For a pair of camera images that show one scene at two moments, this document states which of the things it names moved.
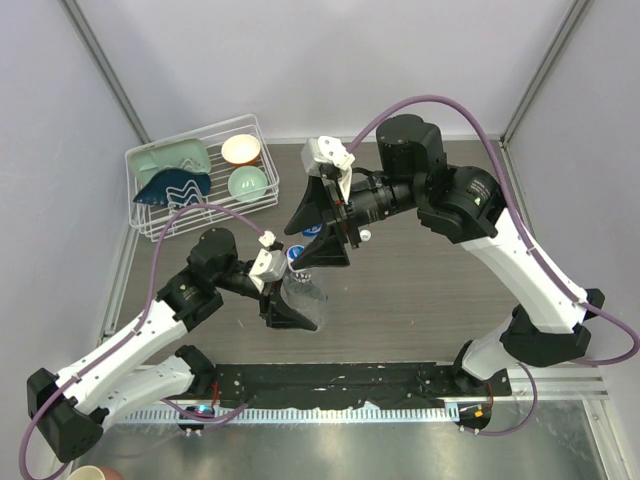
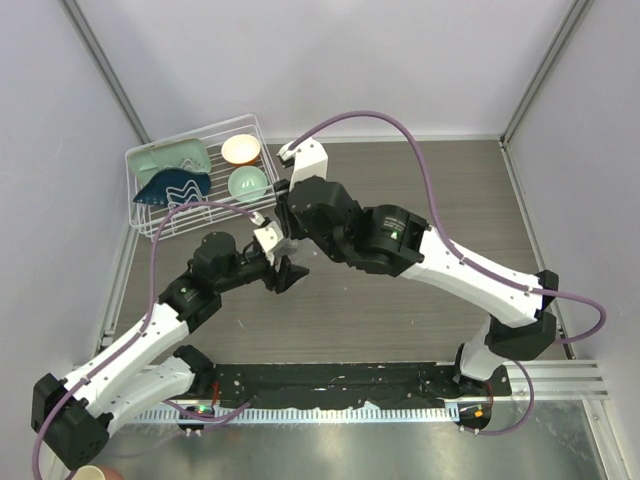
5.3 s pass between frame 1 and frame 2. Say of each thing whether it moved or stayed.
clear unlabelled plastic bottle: moved
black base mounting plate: stayed
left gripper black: moved
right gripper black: moved
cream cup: stayed
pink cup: stayed
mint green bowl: stayed
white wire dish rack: stayed
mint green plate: stayed
